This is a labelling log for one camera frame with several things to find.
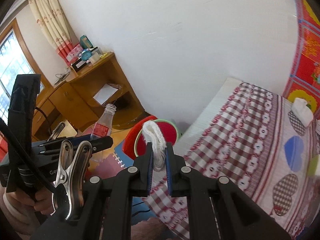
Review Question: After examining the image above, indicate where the white tissue wad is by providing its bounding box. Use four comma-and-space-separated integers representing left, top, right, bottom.
142, 120, 167, 172

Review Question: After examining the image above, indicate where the clear plastic bottle red label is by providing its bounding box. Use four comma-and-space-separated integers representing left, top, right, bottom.
82, 103, 116, 163

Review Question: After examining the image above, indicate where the white sock red trim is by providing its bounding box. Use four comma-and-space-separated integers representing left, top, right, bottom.
291, 98, 313, 127

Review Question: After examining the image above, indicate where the red trash bin green rim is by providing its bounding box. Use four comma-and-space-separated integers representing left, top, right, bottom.
122, 115, 181, 160

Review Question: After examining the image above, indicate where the left hand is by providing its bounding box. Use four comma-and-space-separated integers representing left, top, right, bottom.
4, 187, 54, 215

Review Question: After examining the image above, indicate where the metal spring clamp right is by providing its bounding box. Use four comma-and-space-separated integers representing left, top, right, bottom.
52, 140, 93, 221

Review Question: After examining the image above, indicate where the wooden desk shelf unit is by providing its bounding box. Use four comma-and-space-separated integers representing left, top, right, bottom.
31, 53, 146, 141

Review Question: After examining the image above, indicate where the patterned bed sheet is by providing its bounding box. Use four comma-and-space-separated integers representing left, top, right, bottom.
143, 81, 320, 240

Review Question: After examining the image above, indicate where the white paper on shelf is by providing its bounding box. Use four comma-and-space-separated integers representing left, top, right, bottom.
93, 84, 118, 105

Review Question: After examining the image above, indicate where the pink box on desk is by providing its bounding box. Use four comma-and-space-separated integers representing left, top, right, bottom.
66, 43, 83, 62

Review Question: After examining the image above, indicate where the blue alarm clock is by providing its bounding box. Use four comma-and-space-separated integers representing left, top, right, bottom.
80, 48, 92, 61

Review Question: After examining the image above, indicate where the teal box on desk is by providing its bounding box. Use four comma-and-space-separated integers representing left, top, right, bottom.
79, 35, 93, 49

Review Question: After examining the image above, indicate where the long white green carton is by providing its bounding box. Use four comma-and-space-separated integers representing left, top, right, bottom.
307, 154, 320, 177

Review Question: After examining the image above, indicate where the cream floral curtain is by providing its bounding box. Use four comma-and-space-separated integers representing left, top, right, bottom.
28, 0, 74, 65

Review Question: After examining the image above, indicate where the red floral blanket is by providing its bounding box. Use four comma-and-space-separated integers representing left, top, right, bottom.
283, 0, 319, 119

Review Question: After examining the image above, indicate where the black cable right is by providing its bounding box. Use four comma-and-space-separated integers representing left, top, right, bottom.
0, 117, 57, 194

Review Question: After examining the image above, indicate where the black strap mount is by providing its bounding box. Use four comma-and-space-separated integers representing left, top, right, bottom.
8, 74, 41, 198

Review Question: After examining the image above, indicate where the window with wooden frame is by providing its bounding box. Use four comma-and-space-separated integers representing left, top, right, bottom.
0, 19, 52, 123

